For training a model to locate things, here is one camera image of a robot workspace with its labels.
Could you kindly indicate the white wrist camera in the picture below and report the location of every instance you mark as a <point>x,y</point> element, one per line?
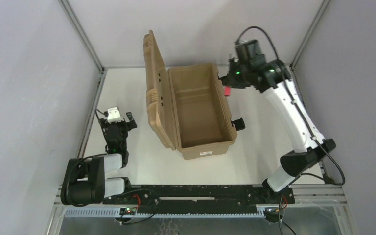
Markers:
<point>114,115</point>
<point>247,50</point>

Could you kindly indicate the black front toolbox latch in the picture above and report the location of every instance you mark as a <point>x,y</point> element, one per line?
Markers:
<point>238,124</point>

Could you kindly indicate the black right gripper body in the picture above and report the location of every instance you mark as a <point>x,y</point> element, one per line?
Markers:
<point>232,76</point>

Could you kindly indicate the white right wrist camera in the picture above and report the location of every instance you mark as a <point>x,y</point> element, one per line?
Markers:
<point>247,50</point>

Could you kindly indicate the black rear toolbox latch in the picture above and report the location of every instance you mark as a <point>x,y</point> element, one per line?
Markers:
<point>223,80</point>

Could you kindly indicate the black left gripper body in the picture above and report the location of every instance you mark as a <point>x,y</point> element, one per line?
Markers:
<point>118,125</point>

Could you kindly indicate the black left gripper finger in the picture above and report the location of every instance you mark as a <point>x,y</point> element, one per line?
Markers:
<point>131,124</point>
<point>103,123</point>

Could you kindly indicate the tan plastic toolbox bin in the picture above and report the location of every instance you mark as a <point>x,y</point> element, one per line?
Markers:
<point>186,105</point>

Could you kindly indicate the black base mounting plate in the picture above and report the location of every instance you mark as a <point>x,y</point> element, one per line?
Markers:
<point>200,199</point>

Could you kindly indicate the red handled black screwdriver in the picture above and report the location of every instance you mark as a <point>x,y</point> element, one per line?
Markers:
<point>227,91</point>

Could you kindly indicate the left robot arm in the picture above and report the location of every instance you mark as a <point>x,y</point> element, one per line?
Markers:
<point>85,181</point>

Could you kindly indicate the aluminium frame rail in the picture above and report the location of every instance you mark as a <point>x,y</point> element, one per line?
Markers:
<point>90,116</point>

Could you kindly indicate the black toolbox latch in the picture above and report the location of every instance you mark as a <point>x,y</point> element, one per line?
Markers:
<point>238,124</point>
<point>223,80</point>

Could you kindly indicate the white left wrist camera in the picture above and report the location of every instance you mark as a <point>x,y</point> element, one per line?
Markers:
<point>114,115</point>

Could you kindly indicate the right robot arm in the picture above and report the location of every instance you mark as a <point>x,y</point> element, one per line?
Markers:
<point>309,146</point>

